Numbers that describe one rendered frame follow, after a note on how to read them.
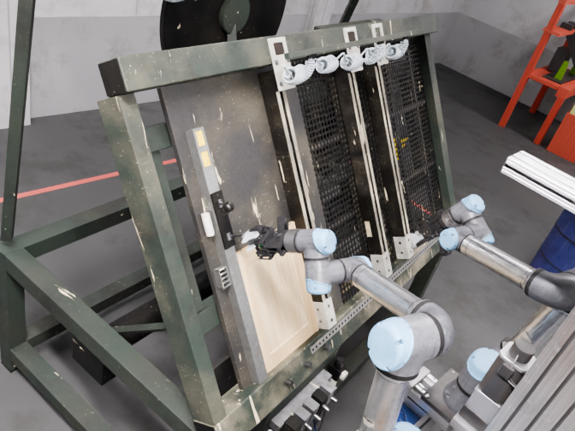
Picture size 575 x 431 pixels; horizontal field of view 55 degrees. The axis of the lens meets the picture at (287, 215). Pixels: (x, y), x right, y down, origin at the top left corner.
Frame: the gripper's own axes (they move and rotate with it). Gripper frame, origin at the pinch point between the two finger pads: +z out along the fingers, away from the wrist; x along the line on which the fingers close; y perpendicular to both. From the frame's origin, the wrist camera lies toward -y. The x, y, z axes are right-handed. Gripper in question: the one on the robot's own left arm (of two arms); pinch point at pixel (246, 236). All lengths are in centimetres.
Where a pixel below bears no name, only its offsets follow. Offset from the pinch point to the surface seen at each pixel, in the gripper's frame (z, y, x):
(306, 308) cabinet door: 11, -17, 54
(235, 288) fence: 9.1, 8.6, 16.7
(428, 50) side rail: 7, -190, 23
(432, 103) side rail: 9, -178, 50
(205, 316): 16.6, 20.3, 19.5
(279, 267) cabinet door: 11.4, -15.6, 29.2
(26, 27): 49, -5, -84
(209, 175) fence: 9.1, -6.7, -21.0
